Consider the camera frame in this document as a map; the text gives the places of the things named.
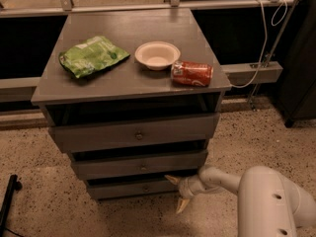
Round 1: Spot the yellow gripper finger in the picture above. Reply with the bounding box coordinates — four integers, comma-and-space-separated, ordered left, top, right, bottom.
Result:
165, 175, 182, 186
176, 197, 190, 214

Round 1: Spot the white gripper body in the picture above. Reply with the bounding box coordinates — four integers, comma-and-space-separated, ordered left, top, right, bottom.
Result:
178, 175, 205, 199

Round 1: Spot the grey bottom drawer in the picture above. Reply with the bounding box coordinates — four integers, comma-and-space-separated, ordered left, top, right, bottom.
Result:
86, 172, 177, 200

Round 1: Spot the grey drawer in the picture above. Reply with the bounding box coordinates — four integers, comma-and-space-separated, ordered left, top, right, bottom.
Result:
86, 172, 177, 200
71, 149, 207, 180
49, 113, 219, 153

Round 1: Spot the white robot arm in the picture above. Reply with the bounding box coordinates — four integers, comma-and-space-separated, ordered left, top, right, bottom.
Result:
166, 165, 316, 237

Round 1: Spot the grey middle drawer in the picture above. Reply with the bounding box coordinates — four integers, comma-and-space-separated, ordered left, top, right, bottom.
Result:
71, 149, 207, 180

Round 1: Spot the grey wooden drawer cabinet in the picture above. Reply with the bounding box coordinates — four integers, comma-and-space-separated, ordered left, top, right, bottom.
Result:
32, 9, 230, 199

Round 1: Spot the grey top drawer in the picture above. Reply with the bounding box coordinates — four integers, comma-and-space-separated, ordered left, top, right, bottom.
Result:
49, 113, 219, 153

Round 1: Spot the red soda can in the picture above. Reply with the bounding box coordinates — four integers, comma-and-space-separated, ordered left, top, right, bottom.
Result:
171, 60, 213, 87

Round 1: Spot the grey metal railing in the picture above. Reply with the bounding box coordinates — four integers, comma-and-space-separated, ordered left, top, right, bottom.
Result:
0, 0, 297, 104

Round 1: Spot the white paper bowl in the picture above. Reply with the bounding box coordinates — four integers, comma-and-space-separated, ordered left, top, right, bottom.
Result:
134, 41, 181, 71

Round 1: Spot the green chip bag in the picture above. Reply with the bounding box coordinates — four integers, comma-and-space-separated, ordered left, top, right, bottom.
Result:
58, 36, 129, 79

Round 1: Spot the dark cabinet at right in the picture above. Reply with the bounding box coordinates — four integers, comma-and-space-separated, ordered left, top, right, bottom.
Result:
276, 0, 316, 127

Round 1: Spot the slanted metal pole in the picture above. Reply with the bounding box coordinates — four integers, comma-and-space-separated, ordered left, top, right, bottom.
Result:
245, 0, 299, 111

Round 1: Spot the black floor stand leg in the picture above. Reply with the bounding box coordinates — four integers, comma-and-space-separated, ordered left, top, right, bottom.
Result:
0, 175, 22, 237

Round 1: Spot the white cable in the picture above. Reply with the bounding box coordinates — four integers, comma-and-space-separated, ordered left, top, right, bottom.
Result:
230, 0, 288, 90

